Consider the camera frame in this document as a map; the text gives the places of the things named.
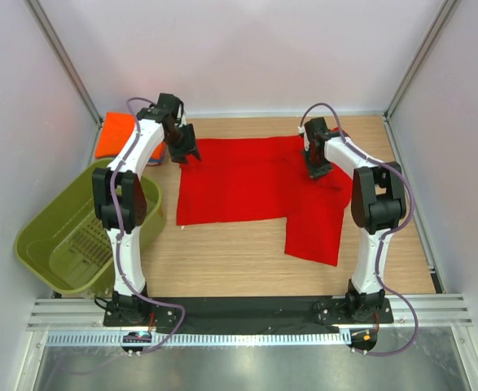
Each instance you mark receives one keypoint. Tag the aluminium frame rail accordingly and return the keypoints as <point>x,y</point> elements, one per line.
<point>433,310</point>

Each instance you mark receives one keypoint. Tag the slotted cable duct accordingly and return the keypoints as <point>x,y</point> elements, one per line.
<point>128,339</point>

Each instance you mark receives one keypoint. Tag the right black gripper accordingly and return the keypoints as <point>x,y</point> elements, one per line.
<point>316,173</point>

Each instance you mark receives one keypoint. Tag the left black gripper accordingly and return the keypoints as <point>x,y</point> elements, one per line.
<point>190,147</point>

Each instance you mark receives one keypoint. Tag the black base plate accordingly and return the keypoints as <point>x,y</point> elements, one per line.
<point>242,315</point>

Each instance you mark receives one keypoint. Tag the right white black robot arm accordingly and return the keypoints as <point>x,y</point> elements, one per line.
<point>378,203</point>

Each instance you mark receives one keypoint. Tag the red t shirt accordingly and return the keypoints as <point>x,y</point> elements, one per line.
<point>253,179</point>

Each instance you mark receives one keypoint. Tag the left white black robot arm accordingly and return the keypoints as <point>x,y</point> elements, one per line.
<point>121,205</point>

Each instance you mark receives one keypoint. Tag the olive green plastic basket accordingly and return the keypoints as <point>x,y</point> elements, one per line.
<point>66,246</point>

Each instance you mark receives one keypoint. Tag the orange folded t shirt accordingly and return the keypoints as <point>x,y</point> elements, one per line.
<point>117,128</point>

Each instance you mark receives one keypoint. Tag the blue folded t shirt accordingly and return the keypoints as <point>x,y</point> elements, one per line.
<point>158,154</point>

